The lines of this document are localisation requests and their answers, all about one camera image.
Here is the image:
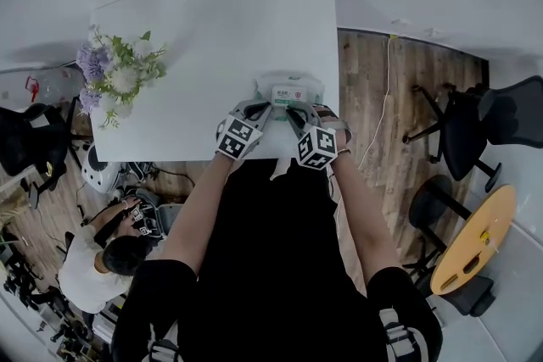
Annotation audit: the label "white wet wipe pack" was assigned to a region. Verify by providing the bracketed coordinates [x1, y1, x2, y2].
[253, 71, 327, 125]

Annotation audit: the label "round wooden table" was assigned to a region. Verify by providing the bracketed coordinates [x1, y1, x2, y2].
[429, 183, 518, 298]

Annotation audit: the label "person's white right shoulder strap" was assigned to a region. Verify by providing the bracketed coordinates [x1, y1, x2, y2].
[378, 306, 426, 362]

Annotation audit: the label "black fabric storage box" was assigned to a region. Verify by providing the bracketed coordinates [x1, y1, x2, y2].
[126, 187, 184, 242]

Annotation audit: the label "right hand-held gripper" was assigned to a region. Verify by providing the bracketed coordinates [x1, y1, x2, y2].
[286, 102, 339, 171]

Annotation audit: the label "person's right hand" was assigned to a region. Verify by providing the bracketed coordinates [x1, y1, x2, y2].
[316, 105, 353, 152]

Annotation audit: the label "black floor cables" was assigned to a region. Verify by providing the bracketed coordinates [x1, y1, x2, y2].
[75, 160, 163, 226]

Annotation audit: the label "pale yellow floor cable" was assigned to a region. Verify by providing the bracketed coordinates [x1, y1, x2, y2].
[357, 34, 400, 171]

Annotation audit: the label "person's right forearm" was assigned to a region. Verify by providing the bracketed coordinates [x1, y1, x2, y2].
[328, 148, 403, 281]

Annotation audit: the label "black round stool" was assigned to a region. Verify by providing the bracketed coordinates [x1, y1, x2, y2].
[408, 175, 473, 243]

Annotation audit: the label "white and purple flower bouquet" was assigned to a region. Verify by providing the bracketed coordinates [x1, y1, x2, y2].
[76, 24, 169, 131]

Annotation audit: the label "person's black clothed torso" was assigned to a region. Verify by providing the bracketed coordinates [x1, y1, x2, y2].
[111, 159, 445, 362]

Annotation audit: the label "pile of black equipment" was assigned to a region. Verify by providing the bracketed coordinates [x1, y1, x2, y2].
[0, 241, 95, 362]

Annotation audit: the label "clear plastic bag red print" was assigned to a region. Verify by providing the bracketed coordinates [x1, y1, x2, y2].
[23, 67, 87, 105]

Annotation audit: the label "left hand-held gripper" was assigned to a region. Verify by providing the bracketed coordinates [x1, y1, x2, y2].
[214, 99, 273, 161]

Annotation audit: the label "person's left forearm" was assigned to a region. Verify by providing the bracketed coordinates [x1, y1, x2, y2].
[163, 150, 234, 281]

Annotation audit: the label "dried grass plant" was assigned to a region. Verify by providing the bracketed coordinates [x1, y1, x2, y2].
[0, 197, 29, 245]

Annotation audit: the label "spare hand-held gripper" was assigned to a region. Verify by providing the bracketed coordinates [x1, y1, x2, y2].
[130, 206, 157, 237]

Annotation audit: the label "white round helmet case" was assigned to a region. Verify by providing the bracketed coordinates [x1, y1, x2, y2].
[81, 141, 123, 194]

